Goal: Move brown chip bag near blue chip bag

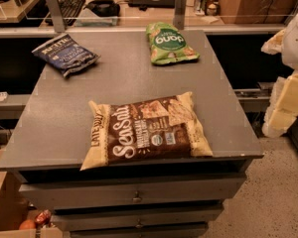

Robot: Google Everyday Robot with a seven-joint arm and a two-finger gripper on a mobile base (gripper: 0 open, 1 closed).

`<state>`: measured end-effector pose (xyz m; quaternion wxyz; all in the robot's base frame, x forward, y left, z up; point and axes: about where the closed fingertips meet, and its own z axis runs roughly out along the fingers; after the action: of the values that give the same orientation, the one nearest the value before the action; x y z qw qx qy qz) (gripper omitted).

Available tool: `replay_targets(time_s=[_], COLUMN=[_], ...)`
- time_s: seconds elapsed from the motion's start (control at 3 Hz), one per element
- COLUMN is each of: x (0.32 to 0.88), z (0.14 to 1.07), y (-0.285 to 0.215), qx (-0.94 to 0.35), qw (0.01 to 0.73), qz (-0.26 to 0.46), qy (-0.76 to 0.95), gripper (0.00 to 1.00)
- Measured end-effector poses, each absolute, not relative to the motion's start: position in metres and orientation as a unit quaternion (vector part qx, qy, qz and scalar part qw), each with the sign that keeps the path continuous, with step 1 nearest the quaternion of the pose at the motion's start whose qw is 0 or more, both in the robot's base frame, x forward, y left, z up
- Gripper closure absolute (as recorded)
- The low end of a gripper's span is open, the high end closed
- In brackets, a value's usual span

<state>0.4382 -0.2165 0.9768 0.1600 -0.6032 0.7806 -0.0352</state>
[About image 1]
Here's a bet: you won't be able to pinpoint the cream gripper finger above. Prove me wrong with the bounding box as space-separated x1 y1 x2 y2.
262 70 298 138
261 30 285 55

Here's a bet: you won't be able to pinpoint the brown Sea Salt chip bag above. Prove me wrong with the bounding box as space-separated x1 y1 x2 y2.
81 92 213 170

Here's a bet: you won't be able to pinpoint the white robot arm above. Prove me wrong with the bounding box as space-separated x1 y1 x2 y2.
261 13 298 138

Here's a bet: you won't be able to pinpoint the green chip bag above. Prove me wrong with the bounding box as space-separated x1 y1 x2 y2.
146 22 200 65

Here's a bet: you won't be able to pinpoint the blue chip bag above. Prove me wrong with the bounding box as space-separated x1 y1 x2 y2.
32 34 99 77

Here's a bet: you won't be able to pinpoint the small bottles on desk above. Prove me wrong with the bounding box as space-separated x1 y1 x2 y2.
194 0 220 16

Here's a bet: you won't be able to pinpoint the black laptop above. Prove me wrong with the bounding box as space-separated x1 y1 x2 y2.
128 0 175 8

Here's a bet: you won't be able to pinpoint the black headphones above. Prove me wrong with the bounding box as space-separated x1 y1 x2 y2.
86 0 120 17

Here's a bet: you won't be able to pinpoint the black keyboard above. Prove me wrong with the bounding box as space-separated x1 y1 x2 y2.
45 0 85 26

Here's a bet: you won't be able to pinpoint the grey drawer cabinet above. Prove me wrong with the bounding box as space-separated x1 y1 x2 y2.
0 30 262 238

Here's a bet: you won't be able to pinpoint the red snack packet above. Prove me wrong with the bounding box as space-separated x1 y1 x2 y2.
35 210 52 225

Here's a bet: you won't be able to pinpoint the orange fruit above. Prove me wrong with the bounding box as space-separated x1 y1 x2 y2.
19 219 36 230

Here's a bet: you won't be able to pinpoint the cardboard box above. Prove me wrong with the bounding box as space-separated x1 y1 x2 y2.
0 150 64 238

